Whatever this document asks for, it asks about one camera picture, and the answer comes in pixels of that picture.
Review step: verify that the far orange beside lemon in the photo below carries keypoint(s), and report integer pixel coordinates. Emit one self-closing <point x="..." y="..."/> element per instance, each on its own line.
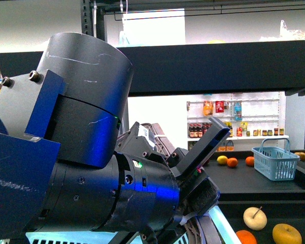
<point x="232" y="162"/>

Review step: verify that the black upper shelf board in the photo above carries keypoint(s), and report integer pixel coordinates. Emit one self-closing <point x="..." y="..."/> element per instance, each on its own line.
<point x="218" y="68"/>

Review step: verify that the white pear with stem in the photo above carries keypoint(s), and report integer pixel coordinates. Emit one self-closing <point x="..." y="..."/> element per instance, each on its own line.
<point x="255" y="218"/>

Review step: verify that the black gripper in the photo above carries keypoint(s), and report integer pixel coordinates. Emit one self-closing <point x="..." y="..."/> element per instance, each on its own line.
<point x="197" y="192"/>

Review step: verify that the white retail wall shelf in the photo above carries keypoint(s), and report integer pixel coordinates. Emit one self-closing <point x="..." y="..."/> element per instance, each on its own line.
<point x="251" y="118"/>

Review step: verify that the far orange near basket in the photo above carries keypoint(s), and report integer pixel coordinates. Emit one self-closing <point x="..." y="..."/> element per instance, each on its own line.
<point x="250" y="161"/>

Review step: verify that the far yellow lemon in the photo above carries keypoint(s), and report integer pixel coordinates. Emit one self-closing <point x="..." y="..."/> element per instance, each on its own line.
<point x="222" y="160"/>

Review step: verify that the dark robot arm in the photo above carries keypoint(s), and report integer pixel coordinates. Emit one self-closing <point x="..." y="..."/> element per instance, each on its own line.
<point x="65" y="167"/>

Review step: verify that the small orange tangerine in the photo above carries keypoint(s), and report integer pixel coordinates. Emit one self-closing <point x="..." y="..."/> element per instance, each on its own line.
<point x="246" y="237"/>

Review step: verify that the black front fruit tray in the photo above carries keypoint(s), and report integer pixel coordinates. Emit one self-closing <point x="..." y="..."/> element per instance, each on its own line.
<point x="292" y="214"/>

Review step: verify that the teal plastic basket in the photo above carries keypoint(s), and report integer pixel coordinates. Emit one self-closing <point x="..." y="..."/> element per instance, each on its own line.
<point x="212" y="227"/>

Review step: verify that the black perforated shelf post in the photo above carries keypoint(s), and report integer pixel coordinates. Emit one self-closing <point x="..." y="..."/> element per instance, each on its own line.
<point x="92" y="18"/>

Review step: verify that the light blue shopping basket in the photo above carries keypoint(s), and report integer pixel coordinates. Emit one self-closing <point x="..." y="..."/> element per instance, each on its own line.
<point x="275" y="163"/>

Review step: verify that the golden pear apple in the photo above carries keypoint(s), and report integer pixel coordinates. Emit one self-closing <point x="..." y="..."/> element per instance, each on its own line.
<point x="284" y="233"/>

